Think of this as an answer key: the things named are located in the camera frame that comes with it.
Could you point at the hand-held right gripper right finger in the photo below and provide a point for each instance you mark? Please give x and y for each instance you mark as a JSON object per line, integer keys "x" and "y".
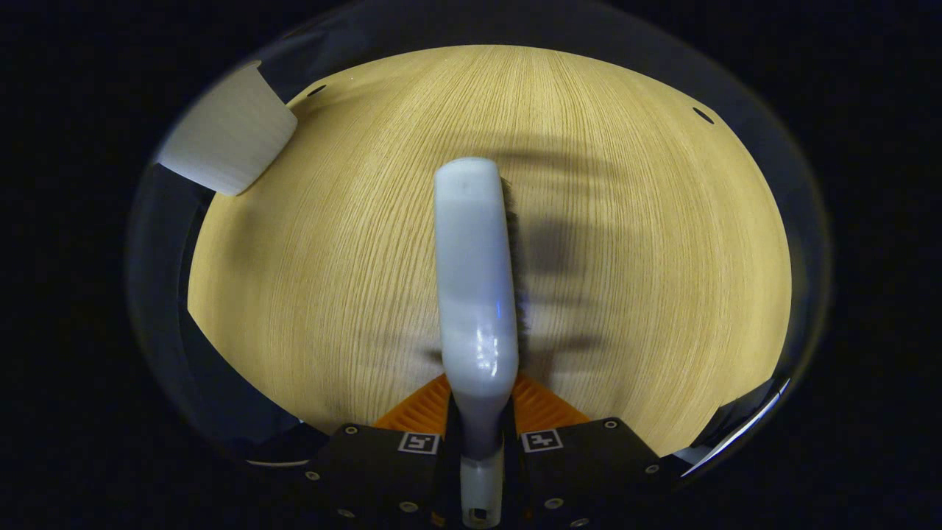
{"x": 589, "y": 471}

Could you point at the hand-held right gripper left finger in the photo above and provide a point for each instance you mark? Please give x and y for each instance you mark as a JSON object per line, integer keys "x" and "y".
{"x": 383, "y": 471}

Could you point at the small grey broom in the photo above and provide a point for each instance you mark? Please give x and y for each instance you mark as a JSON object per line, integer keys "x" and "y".
{"x": 475, "y": 294}

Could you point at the white ribbed garbage bin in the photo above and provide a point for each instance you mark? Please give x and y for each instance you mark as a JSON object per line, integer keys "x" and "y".
{"x": 228, "y": 132}

